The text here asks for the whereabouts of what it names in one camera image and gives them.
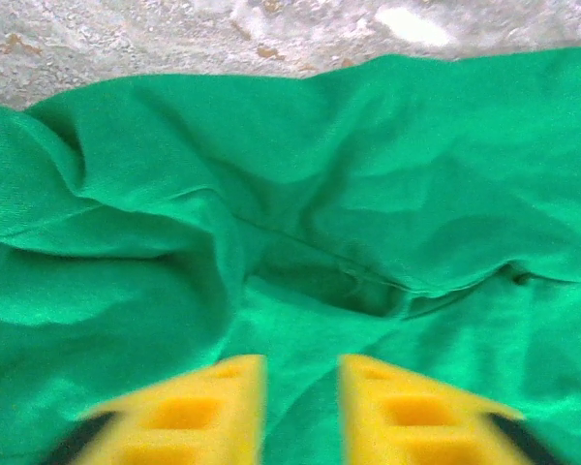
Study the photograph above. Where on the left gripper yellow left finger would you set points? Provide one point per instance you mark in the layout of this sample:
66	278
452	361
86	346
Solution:
189	416

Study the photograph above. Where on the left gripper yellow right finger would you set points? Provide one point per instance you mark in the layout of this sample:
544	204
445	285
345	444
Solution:
416	416

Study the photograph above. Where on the green t-shirt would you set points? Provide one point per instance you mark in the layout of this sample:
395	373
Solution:
290	194

